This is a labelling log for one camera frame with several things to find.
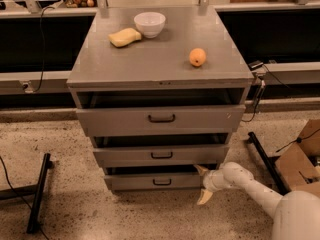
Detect black cable by cabinet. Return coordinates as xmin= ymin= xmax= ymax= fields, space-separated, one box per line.
xmin=241 ymin=60 xmax=291 ymax=124

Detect orange fruit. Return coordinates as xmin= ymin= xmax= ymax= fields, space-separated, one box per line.
xmin=189 ymin=48 xmax=206 ymax=67

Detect grey drawer cabinet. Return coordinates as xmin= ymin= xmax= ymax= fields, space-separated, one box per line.
xmin=67 ymin=7 xmax=253 ymax=176

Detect black stand leg left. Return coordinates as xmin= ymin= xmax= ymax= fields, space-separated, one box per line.
xmin=0 ymin=153 xmax=53 ymax=234

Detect black stand leg right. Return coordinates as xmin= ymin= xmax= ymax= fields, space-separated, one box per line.
xmin=248 ymin=132 xmax=288 ymax=195

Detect yellow sponge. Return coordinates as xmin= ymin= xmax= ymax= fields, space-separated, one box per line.
xmin=108 ymin=28 xmax=142 ymax=48

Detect grey middle drawer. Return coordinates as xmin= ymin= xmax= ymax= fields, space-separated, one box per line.
xmin=93 ymin=144 xmax=229 ymax=168

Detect black floor cable left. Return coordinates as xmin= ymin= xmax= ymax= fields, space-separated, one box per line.
xmin=0 ymin=155 xmax=51 ymax=240

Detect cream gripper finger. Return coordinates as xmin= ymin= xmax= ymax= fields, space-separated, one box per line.
xmin=195 ymin=165 xmax=209 ymax=176
xmin=197 ymin=189 xmax=213 ymax=205

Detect grey top drawer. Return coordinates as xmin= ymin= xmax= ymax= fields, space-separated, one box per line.
xmin=76 ymin=93 xmax=245 ymax=137

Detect grey bottom drawer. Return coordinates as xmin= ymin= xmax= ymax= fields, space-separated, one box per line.
xmin=104 ymin=171 xmax=203 ymax=191

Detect black stand leg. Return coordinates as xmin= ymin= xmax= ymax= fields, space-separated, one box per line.
xmin=0 ymin=153 xmax=53 ymax=234
xmin=248 ymin=132 xmax=288 ymax=195

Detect grey drawer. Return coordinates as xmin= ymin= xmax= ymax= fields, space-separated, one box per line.
xmin=76 ymin=93 xmax=245 ymax=137
xmin=93 ymin=144 xmax=229 ymax=168
xmin=104 ymin=171 xmax=203 ymax=191

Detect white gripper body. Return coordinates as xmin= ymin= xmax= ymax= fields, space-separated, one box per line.
xmin=203 ymin=170 xmax=226 ymax=192

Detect black cable left wall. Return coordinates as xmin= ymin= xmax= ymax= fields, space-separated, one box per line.
xmin=22 ymin=5 xmax=56 ymax=94

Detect black cable over box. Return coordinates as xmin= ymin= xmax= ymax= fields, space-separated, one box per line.
xmin=275 ymin=128 xmax=320 ymax=153

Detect cardboard box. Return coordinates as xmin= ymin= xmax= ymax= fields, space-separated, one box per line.
xmin=275 ymin=119 xmax=320 ymax=197

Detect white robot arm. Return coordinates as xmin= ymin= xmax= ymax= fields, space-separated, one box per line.
xmin=195 ymin=162 xmax=320 ymax=240

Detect white bowl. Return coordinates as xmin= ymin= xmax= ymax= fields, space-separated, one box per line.
xmin=134 ymin=12 xmax=166 ymax=38

